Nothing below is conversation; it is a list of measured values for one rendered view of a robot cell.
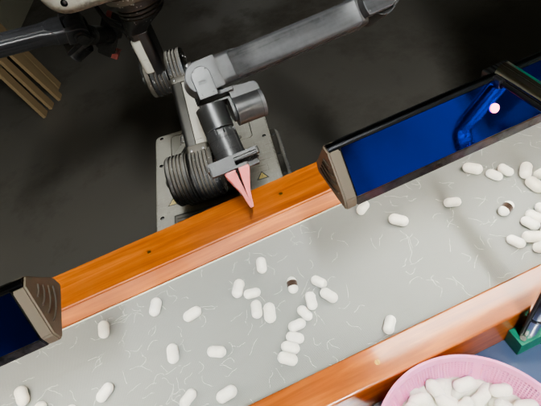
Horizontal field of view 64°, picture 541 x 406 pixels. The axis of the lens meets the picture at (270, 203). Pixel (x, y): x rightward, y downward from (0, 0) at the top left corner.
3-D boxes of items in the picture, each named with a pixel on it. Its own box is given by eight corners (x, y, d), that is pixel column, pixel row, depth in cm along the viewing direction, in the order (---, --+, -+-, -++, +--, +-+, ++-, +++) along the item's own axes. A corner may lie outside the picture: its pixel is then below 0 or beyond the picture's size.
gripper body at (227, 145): (261, 154, 78) (245, 116, 78) (208, 176, 77) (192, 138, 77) (259, 159, 84) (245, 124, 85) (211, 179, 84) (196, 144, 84)
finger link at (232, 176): (277, 196, 78) (256, 147, 78) (240, 211, 77) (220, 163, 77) (274, 198, 84) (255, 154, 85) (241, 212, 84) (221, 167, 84)
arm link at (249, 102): (186, 80, 84) (187, 69, 76) (241, 60, 86) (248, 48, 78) (209, 138, 86) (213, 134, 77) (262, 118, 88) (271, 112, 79)
